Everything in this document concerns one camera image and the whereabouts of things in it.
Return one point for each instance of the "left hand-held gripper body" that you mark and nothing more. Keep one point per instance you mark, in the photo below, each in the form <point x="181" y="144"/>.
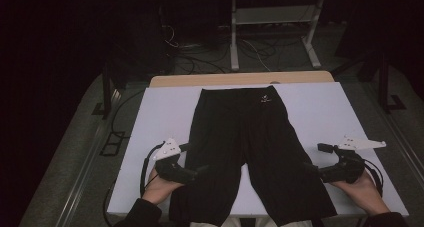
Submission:
<point x="173" y="170"/>

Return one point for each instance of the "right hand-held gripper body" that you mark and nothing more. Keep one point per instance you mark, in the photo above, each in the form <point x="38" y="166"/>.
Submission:
<point x="348" y="170"/>

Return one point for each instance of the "black shorts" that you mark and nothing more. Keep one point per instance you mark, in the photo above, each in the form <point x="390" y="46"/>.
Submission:
<point x="233" y="147"/>

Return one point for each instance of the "person's left hand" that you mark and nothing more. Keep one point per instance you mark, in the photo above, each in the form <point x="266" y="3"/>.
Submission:
<point x="158" y="188"/>

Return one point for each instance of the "person's right hand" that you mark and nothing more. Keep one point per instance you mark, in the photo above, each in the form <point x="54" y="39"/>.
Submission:
<point x="365" y="195"/>

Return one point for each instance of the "person's light trousers lap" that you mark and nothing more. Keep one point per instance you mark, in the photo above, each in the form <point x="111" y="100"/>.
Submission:
<point x="233" y="223"/>

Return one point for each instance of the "wooden table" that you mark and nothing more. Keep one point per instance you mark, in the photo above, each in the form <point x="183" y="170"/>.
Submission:
<point x="200" y="79"/>

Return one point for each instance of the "black metal stand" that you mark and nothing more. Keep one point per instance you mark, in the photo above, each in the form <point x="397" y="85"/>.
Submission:
<point x="107" y="90"/>
<point x="383" y="80"/>

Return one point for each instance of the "white metal stand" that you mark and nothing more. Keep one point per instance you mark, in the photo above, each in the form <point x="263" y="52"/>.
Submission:
<point x="235" y="37"/>

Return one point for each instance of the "black floor frame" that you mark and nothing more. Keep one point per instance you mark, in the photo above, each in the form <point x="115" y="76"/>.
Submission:
<point x="112" y="143"/>

